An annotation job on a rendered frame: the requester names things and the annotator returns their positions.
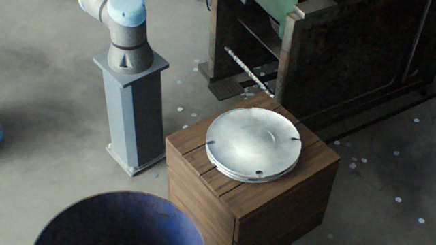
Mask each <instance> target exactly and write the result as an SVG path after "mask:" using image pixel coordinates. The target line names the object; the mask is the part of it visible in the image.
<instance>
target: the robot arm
mask: <svg viewBox="0 0 436 245"><path fill-rule="evenodd" d="M78 2H79V4H80V6H81V8H82V9H83V10H85V11H86V12H87V14H89V15H90V16H92V17H94V18H95V19H97V20H98V21H100V22H101V23H102V24H103V25H105V26H106V27H108V28H109V29H110V34H111V38H110V39H111V44H110V49H109V52H108V65H109V67H110V68H111V69H112V70H113V71H115V72H117V73H119V74H123V75H132V74H138V73H141V72H143V71H146V70H147V69H148V68H149V67H150V66H151V65H152V64H153V51H152V49H151V47H150V45H149V42H148V40H147V32H146V17H147V10H146V5H145V2H144V0H78Z"/></svg>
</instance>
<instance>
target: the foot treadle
mask: <svg viewBox="0 0 436 245"><path fill-rule="evenodd" d="M277 74H278V71H276V72H273V73H269V74H266V75H264V76H260V78H261V79H262V81H263V82H267V81H270V80H274V79H276V78H277ZM256 84H257V83H256V82H255V81H254V80H253V79H249V80H245V81H242V82H237V80H236V79H235V78H234V77H229V78H225V79H222V80H220V81H217V82H213V83H211V84H209V85H208V88H209V90H210V91H211V93H212V94H213V95H214V96H215V97H216V99H217V100H218V101H223V100H226V99H229V98H232V97H235V96H237V95H241V94H243V93H244V91H245V90H244V88H247V87H249V86H253V85H256Z"/></svg>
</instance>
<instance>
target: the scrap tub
mask: <svg viewBox="0 0 436 245"><path fill-rule="evenodd" d="M34 242H35V243H34V245H206V243H205V240H204V237H203V235H202V232H201V231H200V229H199V227H198V226H197V225H196V223H195V222H194V220H193V219H192V218H191V217H190V215H188V213H186V212H185V211H184V210H183V209H182V208H179V207H178V206H177V205H175V204H174V203H172V202H171V201H168V200H167V199H164V198H162V197H159V196H156V195H153V194H150V193H145V192H141V191H105V192H102V193H97V194H94V195H90V196H88V197H85V198H83V199H80V200H78V201H76V202H74V203H73V204H71V205H70V206H68V207H66V208H65V209H63V210H61V211H60V212H58V213H57V214H56V215H55V216H54V217H53V218H52V219H51V220H50V221H49V222H48V223H47V224H46V225H45V227H44V228H43V229H42V230H41V231H40V233H39V235H38V236H37V238H36V239H35V241H34Z"/></svg>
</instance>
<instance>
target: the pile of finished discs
mask: <svg viewBox="0 0 436 245"><path fill-rule="evenodd" d="M300 150H301V140H300V137H299V133H298V131H297V130H296V128H295V126H294V125H293V124H292V123H291V122H290V121H289V120H287V119H286V118H284V117H283V116H281V115H279V114H277V113H275V112H272V111H270V110H265V109H261V108H252V109H244V108H239V109H235V110H231V111H229V112H226V113H224V114H222V115H221V116H219V117H218V118H216V119H215V120H214V121H213V123H212V124H211V126H210V127H209V129H208V132H207V136H206V151H207V154H208V157H209V159H210V160H211V163H212V164H213V165H214V166H217V167H216V168H217V169H218V170H219V171H220V172H221V173H223V174H225V175H226V176H228V177H230V178H233V179H235V180H238V181H241V182H248V183H265V182H272V181H274V180H278V179H280V178H282V175H284V176H285V175H287V174H288V173H290V172H291V171H292V170H293V169H294V167H295V166H296V164H297V162H298V159H299V156H300Z"/></svg>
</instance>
